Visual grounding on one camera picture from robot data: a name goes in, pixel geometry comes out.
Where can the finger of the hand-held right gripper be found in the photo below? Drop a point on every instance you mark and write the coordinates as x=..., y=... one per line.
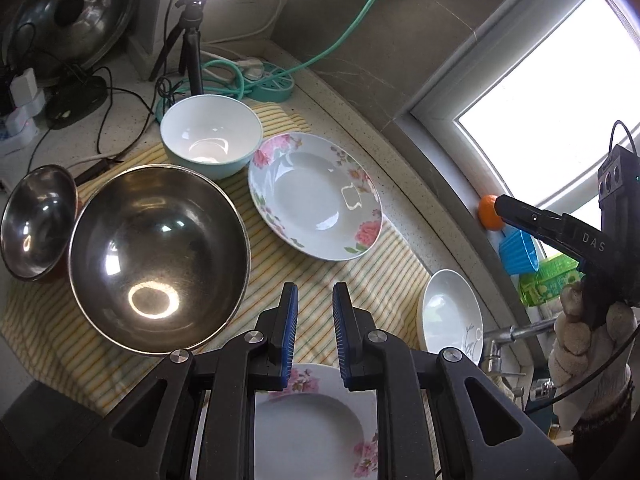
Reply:
x=540, y=225

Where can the steel faucet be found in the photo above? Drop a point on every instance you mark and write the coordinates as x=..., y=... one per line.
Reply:
x=520, y=332

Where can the white bowl with teal outside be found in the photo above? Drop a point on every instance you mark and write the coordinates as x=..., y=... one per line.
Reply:
x=210, y=130

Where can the black tripod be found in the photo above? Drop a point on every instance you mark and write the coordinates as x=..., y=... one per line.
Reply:
x=192, y=35

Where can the green dish soap bottle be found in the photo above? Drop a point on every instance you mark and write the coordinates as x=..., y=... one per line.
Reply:
x=547, y=280

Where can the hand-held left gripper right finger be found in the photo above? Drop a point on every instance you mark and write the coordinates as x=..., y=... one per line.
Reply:
x=341, y=340

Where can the person's right forearm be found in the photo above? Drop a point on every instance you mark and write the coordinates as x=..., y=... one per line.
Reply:
x=605, y=435

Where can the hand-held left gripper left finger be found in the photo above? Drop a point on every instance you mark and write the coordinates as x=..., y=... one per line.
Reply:
x=290, y=340

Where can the black stand base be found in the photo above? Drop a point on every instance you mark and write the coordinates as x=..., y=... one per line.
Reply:
x=75, y=102

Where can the white window frame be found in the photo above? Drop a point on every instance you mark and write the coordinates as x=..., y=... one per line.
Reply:
x=450, y=110

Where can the teal power strip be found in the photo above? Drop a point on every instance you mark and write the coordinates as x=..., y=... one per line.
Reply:
x=272, y=87

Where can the person's right hand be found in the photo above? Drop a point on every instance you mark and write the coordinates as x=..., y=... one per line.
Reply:
x=585, y=360

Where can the orange fruit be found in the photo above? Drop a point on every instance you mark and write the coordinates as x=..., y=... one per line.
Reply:
x=487, y=212

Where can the large steel bowl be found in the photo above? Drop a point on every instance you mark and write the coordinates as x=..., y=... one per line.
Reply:
x=150, y=240

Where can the small steel bowl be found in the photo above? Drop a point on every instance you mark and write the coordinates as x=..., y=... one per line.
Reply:
x=40, y=220

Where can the blue fluted cup mould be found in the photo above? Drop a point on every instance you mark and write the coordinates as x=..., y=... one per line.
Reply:
x=517, y=255

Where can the striped cloth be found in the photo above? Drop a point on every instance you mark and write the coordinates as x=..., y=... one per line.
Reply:
x=310, y=285

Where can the floral plate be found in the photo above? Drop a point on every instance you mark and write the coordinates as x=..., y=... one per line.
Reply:
x=315, y=195
x=310, y=430

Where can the round steel lid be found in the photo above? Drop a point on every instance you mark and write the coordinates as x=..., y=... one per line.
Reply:
x=100, y=25

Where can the white plate with grey leaves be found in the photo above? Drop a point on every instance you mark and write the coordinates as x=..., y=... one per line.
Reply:
x=445, y=310

